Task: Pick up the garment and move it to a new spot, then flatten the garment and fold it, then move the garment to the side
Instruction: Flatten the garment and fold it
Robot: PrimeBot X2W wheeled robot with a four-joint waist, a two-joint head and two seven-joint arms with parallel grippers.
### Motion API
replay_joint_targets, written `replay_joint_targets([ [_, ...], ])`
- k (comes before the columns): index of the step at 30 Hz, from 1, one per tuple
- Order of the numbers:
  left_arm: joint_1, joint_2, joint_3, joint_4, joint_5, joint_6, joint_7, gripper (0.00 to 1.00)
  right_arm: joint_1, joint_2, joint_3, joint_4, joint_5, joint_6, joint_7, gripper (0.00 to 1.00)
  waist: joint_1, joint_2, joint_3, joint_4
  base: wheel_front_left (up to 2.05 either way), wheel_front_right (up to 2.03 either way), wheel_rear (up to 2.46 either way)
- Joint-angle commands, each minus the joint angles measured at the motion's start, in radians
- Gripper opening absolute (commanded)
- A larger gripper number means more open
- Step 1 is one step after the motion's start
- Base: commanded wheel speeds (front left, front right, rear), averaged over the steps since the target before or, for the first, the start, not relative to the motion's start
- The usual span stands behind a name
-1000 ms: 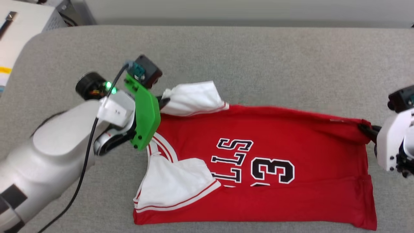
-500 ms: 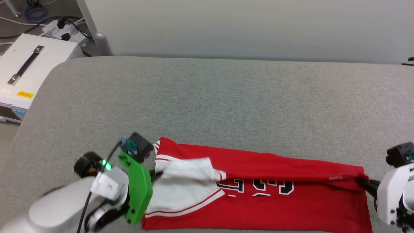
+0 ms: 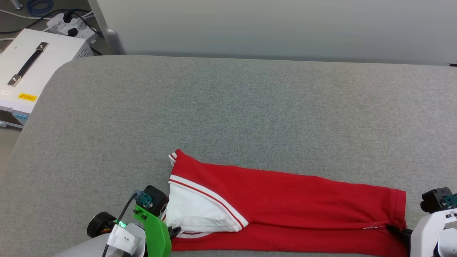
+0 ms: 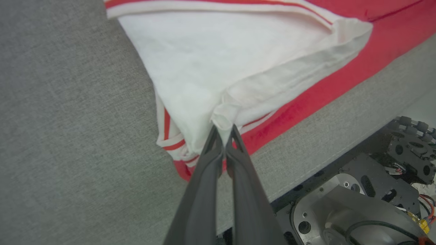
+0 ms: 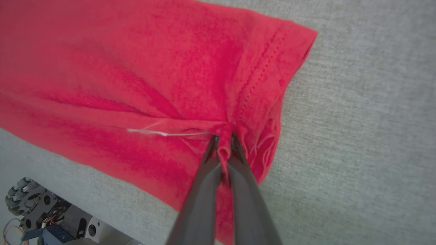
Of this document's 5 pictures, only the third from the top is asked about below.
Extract white equipment box black handle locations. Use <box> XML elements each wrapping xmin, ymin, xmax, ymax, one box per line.
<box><xmin>0</xmin><ymin>28</ymin><xmax>94</xmax><ymax>129</ymax></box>

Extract white floor cable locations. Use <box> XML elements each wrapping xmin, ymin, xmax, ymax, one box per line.
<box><xmin>0</xmin><ymin>8</ymin><xmax>49</xmax><ymax>21</ymax></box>

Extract white power strip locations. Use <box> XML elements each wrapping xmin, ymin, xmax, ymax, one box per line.
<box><xmin>46</xmin><ymin>12</ymin><xmax>100</xmax><ymax>41</ymax></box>

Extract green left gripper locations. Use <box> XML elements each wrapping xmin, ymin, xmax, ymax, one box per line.
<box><xmin>134</xmin><ymin>205</ymin><xmax>182</xmax><ymax>257</ymax></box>

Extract blue coiled cable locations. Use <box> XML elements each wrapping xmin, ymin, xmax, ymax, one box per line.
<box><xmin>25</xmin><ymin>0</ymin><xmax>55</xmax><ymax>14</ymax></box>

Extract red and white shirt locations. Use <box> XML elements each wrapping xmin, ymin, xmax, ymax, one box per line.
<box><xmin>162</xmin><ymin>149</ymin><xmax>408</xmax><ymax>257</ymax></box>

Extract black power cable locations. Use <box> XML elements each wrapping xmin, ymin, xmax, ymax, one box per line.
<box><xmin>0</xmin><ymin>9</ymin><xmax>105</xmax><ymax>37</ymax></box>

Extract grey partition post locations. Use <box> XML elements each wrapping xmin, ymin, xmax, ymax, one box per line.
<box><xmin>87</xmin><ymin>0</ymin><xmax>126</xmax><ymax>55</ymax></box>

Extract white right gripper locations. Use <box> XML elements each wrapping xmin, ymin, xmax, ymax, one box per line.
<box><xmin>386</xmin><ymin>208</ymin><xmax>457</xmax><ymax>257</ymax></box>

